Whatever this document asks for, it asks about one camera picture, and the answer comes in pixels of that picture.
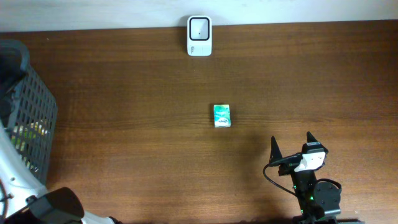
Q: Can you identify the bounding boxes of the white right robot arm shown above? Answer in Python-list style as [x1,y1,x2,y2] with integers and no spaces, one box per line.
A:
[262,132,362,224]

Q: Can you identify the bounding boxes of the dark grey plastic basket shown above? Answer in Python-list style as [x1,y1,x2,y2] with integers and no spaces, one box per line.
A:
[1,39,58,185]

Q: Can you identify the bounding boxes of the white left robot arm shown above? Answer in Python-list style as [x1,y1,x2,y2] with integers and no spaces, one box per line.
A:
[1,127,120,224]

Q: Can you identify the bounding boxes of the black right camera cable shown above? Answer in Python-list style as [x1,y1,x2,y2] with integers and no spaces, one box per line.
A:
[262,154,303,197]

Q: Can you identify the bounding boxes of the green tissue pack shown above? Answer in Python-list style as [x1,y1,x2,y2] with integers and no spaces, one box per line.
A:
[213,105,231,128]

